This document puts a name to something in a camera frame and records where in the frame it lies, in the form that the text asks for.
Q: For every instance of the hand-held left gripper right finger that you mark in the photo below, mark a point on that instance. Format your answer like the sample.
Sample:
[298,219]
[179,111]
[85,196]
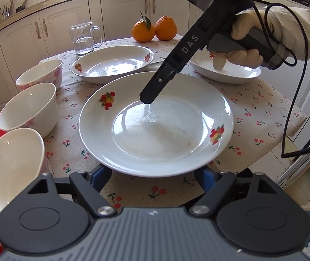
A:
[205,178]

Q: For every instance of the person's right forearm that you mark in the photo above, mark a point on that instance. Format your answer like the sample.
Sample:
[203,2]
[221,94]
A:
[302,32]

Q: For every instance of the person's right hand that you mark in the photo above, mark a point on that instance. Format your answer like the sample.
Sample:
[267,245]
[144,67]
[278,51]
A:
[246,23]

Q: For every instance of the glass mug with water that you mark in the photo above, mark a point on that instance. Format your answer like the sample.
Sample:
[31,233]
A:
[83,38]

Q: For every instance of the cherry print tablecloth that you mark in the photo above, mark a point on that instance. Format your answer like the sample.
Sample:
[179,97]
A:
[253,108]

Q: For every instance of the white fruit print plate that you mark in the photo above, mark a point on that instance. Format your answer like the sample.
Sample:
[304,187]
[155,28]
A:
[157,141]
[108,65]
[239,74]

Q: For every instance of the white kitchen appliance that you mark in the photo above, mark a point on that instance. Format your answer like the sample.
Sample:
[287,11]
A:
[307,108]

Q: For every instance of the white pink floral bowl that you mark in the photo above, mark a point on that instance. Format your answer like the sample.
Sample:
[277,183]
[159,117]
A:
[39,73]
[24,108]
[5,168]

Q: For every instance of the utensil holder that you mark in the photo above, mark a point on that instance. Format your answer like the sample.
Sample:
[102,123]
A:
[6,11]

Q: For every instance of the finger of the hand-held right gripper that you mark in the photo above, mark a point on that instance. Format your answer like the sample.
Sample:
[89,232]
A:
[155,87]

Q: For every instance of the white kitchen cabinets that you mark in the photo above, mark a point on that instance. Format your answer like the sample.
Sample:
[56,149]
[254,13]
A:
[62,19]

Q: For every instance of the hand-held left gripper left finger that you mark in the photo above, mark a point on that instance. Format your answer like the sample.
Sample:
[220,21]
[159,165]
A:
[100,176]

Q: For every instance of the orange with leaf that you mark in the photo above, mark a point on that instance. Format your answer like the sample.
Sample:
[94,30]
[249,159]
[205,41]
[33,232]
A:
[142,31]

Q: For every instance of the small black pan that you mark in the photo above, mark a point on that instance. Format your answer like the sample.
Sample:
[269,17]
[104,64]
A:
[21,7]

